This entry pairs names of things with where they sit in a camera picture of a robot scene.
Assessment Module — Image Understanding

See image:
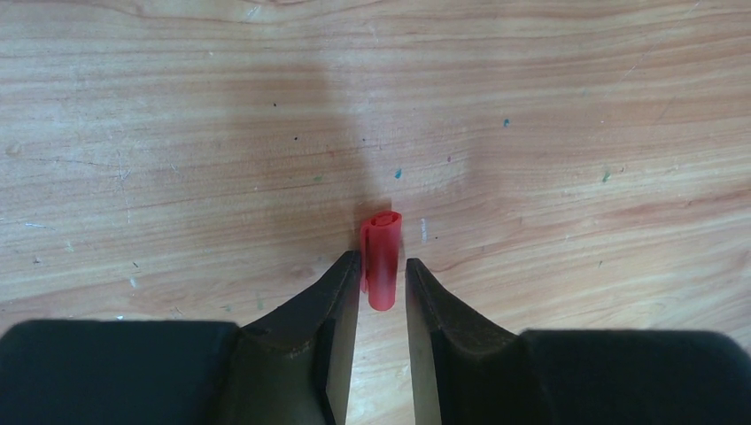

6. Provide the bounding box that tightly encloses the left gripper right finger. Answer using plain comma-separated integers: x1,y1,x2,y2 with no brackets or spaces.
406,259,750,424

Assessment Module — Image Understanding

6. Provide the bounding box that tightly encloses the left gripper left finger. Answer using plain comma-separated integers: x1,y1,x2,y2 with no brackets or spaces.
1,251,360,424

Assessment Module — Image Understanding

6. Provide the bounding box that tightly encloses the red marker cap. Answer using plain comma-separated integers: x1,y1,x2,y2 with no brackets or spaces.
360,211,402,312

